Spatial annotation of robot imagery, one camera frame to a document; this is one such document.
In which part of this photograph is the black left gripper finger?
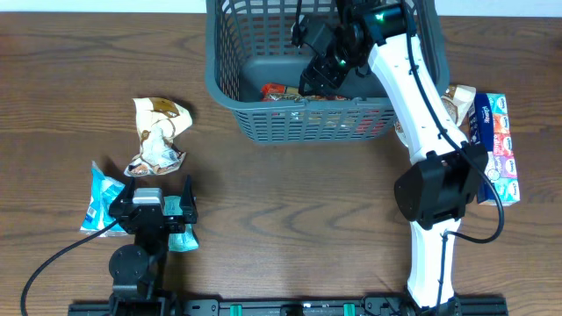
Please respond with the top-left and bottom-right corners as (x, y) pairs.
(180, 176), (196, 215)
(117, 177), (136, 206)

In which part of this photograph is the teal plastic packet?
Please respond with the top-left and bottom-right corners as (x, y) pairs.
(164, 196), (199, 253)

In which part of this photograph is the orange spaghetti packet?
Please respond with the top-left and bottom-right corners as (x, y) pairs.
(261, 83), (347, 102)

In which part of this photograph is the cookie snack bag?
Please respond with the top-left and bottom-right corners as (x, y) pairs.
(441, 84), (477, 127)

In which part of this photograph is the blue tissue multipack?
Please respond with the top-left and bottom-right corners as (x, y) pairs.
(468, 93), (521, 206)

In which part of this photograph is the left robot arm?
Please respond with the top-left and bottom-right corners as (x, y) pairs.
(109, 176), (198, 316)

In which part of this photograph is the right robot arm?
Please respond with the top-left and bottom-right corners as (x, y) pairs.
(292, 1), (488, 314)

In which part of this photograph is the blue plastic packet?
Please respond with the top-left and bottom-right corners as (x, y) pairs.
(79, 162), (125, 234)

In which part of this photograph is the grey plastic basket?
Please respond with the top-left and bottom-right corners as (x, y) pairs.
(205, 0), (451, 146)

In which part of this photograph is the crumpled cream snack bag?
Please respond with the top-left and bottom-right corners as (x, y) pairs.
(124, 97), (193, 177)

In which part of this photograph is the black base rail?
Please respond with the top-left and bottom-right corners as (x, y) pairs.
(68, 296), (509, 316)

